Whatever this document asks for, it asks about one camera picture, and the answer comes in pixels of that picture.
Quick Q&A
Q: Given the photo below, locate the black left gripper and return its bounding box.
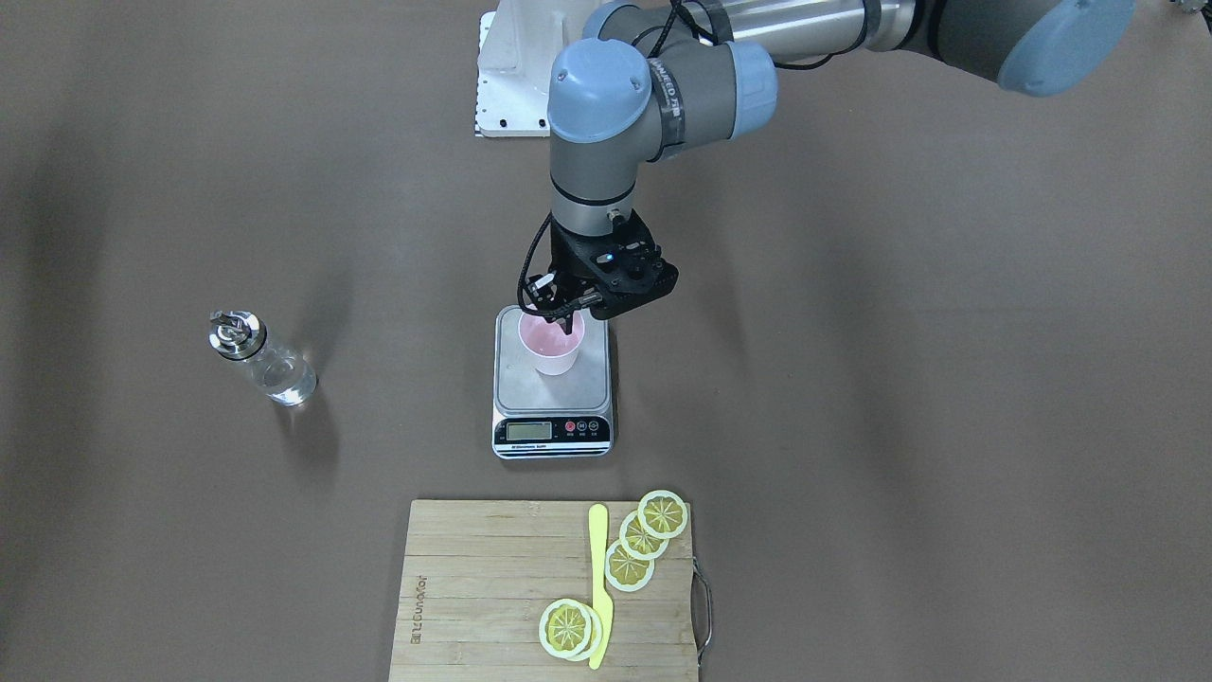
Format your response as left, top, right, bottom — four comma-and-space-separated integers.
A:
524, 220, 633, 336

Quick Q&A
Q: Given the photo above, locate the pink plastic cup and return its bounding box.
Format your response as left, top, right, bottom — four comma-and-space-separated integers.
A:
518, 314, 585, 376

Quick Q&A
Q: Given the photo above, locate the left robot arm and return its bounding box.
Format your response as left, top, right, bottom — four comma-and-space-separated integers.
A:
515, 1, 1134, 333

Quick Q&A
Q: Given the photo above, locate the silver kitchen scale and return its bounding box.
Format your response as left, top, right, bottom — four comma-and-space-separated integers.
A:
490, 305, 614, 460

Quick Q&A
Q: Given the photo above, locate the yellow plastic knife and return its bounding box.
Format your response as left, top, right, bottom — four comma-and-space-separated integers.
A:
588, 502, 614, 671

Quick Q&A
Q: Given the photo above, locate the lemon slice near board end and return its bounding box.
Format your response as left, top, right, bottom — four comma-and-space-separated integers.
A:
636, 489, 688, 540

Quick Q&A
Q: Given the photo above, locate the middle lemon slice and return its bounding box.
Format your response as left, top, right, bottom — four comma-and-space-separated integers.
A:
618, 511, 669, 562

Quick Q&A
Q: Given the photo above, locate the wooden cutting board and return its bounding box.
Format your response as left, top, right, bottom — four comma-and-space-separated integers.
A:
388, 499, 713, 681

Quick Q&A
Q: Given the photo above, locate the black camera cable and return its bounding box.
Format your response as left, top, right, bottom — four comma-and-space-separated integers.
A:
516, 213, 555, 314

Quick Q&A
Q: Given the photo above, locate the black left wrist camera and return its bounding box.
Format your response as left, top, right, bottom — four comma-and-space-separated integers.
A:
589, 230, 680, 320

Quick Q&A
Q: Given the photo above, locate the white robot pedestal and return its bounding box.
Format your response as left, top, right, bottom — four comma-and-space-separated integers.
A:
473, 1, 568, 138

